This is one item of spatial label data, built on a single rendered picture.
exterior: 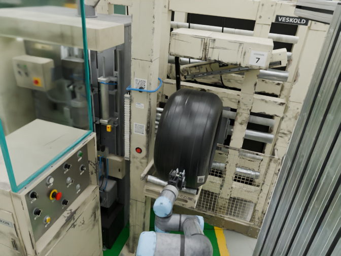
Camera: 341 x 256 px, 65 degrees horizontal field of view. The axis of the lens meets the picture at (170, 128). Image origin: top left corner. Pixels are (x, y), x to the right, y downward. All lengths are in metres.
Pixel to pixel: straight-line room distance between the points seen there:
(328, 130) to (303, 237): 0.22
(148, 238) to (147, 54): 0.98
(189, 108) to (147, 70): 0.32
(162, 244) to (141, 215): 1.28
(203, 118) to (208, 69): 0.52
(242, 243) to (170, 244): 1.92
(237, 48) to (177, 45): 0.36
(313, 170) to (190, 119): 0.94
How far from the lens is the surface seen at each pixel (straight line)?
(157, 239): 0.88
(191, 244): 0.88
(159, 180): 1.77
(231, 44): 1.67
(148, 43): 1.51
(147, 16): 1.49
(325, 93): 0.56
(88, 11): 2.00
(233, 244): 2.73
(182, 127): 1.42
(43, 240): 1.53
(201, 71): 1.87
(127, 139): 1.79
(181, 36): 1.71
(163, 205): 1.18
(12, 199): 1.29
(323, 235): 0.57
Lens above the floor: 2.03
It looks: 28 degrees down
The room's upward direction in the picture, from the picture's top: 5 degrees clockwise
